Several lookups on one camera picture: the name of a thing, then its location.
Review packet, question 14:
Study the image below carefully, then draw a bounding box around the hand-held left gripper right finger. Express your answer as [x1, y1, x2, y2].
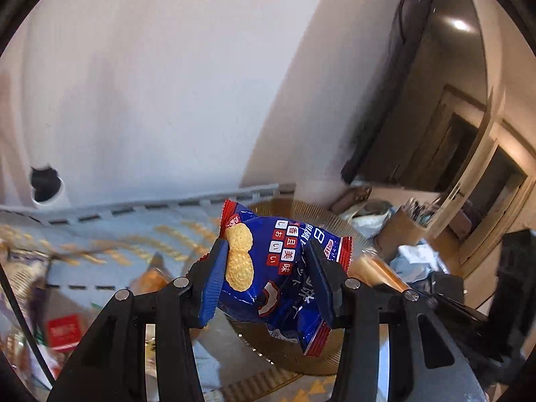
[304, 243, 488, 402]

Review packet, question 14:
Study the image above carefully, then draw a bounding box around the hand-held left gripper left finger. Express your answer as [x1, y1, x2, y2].
[46, 239, 229, 402]

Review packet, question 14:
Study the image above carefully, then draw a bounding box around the blue biscuit packet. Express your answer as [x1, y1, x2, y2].
[220, 200, 354, 356]

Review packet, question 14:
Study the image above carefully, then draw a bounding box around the clear pack of orange crackers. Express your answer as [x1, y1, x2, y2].
[132, 266, 174, 296]

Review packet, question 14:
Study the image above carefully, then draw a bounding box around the brown ribbed glass bowl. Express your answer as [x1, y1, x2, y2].
[232, 199, 380, 377]

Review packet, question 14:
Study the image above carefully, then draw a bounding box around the white crumpled bag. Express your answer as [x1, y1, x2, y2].
[339, 201, 392, 239]

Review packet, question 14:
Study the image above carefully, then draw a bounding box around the cardboard tube with pens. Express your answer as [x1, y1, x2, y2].
[374, 198, 440, 260]

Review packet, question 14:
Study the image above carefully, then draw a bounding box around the red bun packet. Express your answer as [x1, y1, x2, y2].
[45, 313, 86, 351]

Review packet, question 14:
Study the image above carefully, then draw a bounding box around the purple snack packet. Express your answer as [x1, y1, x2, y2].
[0, 247, 51, 302]

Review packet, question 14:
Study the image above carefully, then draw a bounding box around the black television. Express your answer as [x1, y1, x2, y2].
[340, 0, 492, 195]

